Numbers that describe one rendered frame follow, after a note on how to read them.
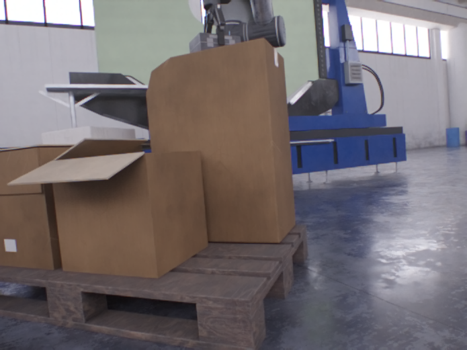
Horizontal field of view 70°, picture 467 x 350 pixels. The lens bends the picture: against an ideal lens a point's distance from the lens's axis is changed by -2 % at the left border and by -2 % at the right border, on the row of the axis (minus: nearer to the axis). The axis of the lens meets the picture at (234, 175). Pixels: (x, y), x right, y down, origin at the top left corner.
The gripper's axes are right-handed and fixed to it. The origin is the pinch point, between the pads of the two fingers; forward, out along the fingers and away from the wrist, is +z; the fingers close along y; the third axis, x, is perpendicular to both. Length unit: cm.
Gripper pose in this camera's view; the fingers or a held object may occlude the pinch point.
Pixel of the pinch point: (214, 46)
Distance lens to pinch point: 154.5
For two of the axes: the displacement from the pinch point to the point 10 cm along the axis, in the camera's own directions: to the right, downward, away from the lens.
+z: 0.8, 9.9, 0.6
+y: 4.5, 0.2, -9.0
